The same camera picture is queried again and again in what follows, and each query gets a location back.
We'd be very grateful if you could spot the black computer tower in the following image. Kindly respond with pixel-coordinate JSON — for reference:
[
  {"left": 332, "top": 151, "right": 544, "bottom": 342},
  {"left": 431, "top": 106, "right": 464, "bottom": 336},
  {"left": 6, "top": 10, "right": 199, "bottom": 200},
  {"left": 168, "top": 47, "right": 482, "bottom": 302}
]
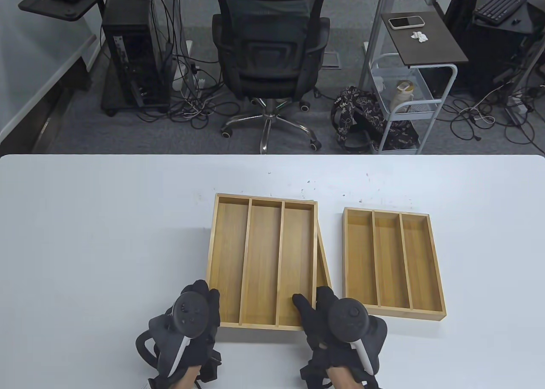
[{"left": 100, "top": 0, "right": 174, "bottom": 113}]

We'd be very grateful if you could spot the white desk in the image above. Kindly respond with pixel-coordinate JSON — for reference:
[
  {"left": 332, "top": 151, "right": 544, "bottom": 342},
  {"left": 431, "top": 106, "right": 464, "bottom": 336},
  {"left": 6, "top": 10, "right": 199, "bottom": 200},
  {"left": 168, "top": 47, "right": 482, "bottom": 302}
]
[{"left": 0, "top": 0, "right": 103, "bottom": 144}]

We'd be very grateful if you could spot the large three-compartment wooden tray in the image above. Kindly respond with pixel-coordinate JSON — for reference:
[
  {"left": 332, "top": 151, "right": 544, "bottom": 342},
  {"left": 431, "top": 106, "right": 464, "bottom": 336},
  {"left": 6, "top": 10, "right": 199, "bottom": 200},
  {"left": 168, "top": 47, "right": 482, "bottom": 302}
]
[
  {"left": 206, "top": 193, "right": 320, "bottom": 331},
  {"left": 314, "top": 200, "right": 333, "bottom": 288}
]

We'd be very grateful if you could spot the person's left forearm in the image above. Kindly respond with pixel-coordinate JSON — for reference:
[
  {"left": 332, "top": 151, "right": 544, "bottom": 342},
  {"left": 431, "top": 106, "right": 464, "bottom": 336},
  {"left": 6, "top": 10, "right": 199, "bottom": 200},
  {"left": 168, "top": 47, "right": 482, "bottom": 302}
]
[{"left": 168, "top": 363, "right": 203, "bottom": 389}]

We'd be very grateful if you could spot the smartphone in pale case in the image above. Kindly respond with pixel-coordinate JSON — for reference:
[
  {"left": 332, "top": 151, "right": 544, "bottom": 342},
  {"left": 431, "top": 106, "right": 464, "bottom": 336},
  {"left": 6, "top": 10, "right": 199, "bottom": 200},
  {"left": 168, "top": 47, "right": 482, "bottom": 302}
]
[{"left": 388, "top": 17, "right": 426, "bottom": 29}]

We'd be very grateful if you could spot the person's right hand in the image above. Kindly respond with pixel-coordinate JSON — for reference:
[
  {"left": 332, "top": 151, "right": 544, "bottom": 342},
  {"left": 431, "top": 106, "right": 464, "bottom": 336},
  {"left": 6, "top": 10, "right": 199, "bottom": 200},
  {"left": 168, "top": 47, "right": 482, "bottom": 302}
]
[{"left": 292, "top": 287, "right": 388, "bottom": 383}]

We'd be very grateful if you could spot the tangle of black cables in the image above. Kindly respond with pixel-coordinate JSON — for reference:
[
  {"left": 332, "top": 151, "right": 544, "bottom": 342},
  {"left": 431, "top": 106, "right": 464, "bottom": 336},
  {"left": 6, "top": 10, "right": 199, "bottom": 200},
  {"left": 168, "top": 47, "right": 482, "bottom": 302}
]
[
  {"left": 449, "top": 44, "right": 545, "bottom": 146},
  {"left": 135, "top": 0, "right": 241, "bottom": 130}
]

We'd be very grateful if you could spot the person's right forearm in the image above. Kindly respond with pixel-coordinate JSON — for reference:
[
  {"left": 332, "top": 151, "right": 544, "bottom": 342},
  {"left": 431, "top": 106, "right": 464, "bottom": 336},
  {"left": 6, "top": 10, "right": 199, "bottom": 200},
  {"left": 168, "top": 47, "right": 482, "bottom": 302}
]
[{"left": 327, "top": 363, "right": 362, "bottom": 389}]

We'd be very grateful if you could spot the white wire trolley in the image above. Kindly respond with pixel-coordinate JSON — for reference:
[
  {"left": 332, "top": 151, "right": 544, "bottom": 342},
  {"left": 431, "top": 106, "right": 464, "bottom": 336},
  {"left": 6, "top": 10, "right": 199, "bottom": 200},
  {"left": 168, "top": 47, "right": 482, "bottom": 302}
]
[{"left": 367, "top": 52, "right": 459, "bottom": 154}]

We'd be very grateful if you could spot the black mesh office chair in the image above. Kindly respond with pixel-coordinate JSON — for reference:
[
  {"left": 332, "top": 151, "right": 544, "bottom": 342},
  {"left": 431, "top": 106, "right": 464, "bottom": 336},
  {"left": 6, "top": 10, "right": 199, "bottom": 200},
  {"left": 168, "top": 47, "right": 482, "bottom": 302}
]
[{"left": 212, "top": 0, "right": 332, "bottom": 154}]

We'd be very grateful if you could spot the black keyboard shelf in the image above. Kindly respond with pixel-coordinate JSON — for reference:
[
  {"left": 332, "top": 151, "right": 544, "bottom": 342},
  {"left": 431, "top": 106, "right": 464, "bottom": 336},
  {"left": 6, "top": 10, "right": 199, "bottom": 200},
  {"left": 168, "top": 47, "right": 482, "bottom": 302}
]
[{"left": 18, "top": 0, "right": 123, "bottom": 21}]

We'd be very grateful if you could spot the person's left hand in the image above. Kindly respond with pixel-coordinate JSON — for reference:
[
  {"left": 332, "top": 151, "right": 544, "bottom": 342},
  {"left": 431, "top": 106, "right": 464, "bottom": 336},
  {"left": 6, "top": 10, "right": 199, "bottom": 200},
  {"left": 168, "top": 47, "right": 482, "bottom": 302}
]
[{"left": 136, "top": 280, "right": 222, "bottom": 383}]

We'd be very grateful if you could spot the dark top side table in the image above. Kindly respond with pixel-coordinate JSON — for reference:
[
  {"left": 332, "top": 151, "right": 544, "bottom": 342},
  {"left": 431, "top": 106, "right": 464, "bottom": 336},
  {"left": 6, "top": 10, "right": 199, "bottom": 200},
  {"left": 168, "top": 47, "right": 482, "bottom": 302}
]
[{"left": 380, "top": 12, "right": 469, "bottom": 69}]

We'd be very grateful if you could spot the black controller with white handle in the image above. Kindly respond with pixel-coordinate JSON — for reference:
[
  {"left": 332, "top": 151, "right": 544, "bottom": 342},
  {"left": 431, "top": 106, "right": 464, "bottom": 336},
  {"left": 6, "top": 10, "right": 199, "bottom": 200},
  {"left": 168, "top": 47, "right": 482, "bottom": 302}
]
[
  {"left": 167, "top": 292, "right": 209, "bottom": 377},
  {"left": 327, "top": 298, "right": 376, "bottom": 375}
]

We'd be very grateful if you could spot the aluminium frame post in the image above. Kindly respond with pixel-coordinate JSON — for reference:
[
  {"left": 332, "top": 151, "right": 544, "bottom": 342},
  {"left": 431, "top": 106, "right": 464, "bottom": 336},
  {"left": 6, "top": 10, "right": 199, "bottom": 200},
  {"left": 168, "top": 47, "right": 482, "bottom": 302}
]
[{"left": 359, "top": 0, "right": 393, "bottom": 92}]

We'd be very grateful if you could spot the beige drink bottle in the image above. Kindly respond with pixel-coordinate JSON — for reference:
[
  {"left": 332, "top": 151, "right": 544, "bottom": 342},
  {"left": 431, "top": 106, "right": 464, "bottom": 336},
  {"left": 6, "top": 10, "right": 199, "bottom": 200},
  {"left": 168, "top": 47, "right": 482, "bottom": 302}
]
[{"left": 390, "top": 80, "right": 416, "bottom": 111}]

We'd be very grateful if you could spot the small three-compartment wooden tray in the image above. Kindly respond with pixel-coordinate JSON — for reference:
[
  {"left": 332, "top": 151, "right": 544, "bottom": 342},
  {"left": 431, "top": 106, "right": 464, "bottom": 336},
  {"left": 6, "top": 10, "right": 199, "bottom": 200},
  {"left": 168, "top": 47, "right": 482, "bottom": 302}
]
[{"left": 342, "top": 207, "right": 447, "bottom": 322}]

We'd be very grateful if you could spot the black desk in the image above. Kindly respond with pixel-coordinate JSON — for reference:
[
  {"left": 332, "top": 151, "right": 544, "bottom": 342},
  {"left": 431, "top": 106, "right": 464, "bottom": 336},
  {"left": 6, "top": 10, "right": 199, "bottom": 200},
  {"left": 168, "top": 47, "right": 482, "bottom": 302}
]
[{"left": 472, "top": 0, "right": 545, "bottom": 35}]

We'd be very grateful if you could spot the white power strip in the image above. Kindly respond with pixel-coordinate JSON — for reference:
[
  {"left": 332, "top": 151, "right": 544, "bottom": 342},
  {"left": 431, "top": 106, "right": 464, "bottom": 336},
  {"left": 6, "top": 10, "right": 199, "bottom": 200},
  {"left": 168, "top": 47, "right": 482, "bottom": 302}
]
[{"left": 178, "top": 40, "right": 195, "bottom": 101}]

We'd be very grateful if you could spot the black patterned backpack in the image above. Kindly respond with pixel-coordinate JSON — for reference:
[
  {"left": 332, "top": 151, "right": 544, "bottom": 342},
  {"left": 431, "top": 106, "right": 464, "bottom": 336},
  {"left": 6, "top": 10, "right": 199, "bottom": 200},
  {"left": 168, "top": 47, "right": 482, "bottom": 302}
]
[{"left": 331, "top": 86, "right": 420, "bottom": 153}]

